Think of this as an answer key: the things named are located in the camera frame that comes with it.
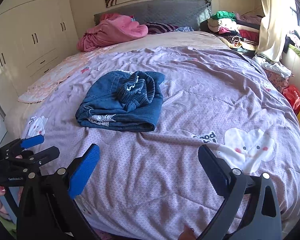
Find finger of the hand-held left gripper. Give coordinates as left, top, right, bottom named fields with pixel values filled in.
left=1, top=134, right=45, bottom=157
left=7, top=146, right=61, bottom=173

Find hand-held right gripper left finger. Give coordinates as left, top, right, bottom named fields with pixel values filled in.
left=16, top=143, right=101, bottom=240

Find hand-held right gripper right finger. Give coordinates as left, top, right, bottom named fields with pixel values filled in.
left=198, top=144, right=283, bottom=240

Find blue denim pants with lace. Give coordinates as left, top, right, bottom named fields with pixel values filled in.
left=75, top=69, right=166, bottom=133

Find person's right hand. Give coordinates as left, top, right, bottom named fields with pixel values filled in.
left=178, top=225, right=198, bottom=240

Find pink printed quilt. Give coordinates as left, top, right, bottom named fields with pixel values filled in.
left=20, top=45, right=300, bottom=233

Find pink patterned pajamas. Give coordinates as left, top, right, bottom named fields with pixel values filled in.
left=95, top=227, right=116, bottom=240

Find red plastic bag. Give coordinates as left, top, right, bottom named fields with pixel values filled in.
left=282, top=84, right=300, bottom=111

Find floral fabric bag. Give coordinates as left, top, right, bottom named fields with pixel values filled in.
left=264, top=70, right=291, bottom=93

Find cream wardrobe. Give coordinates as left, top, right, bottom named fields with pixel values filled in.
left=0, top=0, right=80, bottom=116

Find white plastic bag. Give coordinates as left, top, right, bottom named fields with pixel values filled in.
left=252, top=55, right=292, bottom=78

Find beige bed sheet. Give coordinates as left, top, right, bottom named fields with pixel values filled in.
left=4, top=31, right=228, bottom=130

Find pink blanket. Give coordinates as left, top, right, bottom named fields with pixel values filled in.
left=77, top=14, right=149, bottom=53

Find pile of folded clothes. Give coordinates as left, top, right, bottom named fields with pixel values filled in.
left=199, top=10, right=261, bottom=51

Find striped dark pillow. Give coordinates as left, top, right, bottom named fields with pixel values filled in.
left=144, top=22, right=179, bottom=35

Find cream curtain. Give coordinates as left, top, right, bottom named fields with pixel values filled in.
left=252, top=0, right=298, bottom=61

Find grey padded headboard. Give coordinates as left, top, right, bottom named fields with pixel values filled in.
left=94, top=0, right=212, bottom=32

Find metal chain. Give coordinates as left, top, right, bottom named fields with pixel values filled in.
left=204, top=0, right=213, bottom=18

